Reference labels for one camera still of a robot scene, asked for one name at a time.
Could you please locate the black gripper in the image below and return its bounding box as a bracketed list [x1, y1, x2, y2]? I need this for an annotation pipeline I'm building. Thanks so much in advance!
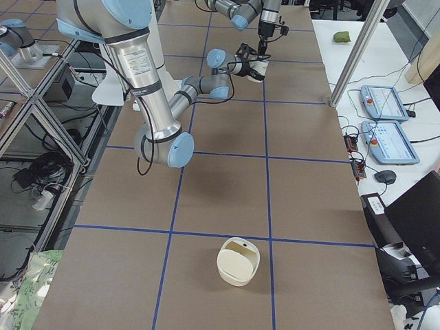
[257, 21, 275, 57]
[236, 60, 258, 78]

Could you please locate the white plastic mug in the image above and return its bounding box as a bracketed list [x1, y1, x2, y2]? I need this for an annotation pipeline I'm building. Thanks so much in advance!
[247, 60, 269, 83]

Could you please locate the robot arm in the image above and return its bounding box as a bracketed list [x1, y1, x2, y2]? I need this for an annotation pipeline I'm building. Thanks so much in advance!
[204, 0, 289, 56]
[56, 1, 256, 168]

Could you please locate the small robot arm base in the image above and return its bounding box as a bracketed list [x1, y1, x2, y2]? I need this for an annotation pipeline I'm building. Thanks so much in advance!
[1, 19, 59, 69]

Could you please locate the green cloth pouch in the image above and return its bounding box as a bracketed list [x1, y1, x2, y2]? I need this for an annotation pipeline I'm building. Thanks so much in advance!
[333, 31, 351, 43]

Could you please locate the brown table mat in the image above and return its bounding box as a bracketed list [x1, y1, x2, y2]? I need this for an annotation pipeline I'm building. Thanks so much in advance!
[34, 6, 394, 329]

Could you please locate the upper teach pendant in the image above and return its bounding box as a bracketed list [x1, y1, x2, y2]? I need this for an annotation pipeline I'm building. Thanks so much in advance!
[360, 85, 409, 122]

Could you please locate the teach pendant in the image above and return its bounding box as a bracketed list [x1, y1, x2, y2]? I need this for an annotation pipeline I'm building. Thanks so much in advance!
[360, 85, 409, 122]
[360, 120, 420, 165]

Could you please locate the lower teach pendant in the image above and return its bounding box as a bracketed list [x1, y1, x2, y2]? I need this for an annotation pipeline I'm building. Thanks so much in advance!
[360, 120, 420, 165]

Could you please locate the black computer mouse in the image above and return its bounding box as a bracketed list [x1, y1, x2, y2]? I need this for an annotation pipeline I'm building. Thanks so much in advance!
[374, 170, 397, 185]

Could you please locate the cream round container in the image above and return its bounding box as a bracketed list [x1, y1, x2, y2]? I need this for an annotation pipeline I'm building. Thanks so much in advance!
[217, 237, 261, 287]

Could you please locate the black printer device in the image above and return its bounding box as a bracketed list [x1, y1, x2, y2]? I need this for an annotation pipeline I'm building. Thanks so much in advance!
[360, 171, 439, 302]

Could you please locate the green patterned bag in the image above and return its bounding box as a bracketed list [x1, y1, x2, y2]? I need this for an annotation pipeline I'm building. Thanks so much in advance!
[1, 250, 63, 329]

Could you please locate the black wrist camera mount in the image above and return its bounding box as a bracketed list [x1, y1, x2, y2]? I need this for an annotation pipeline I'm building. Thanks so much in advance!
[235, 43, 258, 61]

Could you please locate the aluminium frame post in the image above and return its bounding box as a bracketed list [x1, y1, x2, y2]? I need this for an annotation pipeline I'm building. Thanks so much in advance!
[329, 0, 391, 108]

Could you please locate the white pedestal base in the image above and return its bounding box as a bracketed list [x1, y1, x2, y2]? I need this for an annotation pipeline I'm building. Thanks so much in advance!
[92, 8, 179, 106]

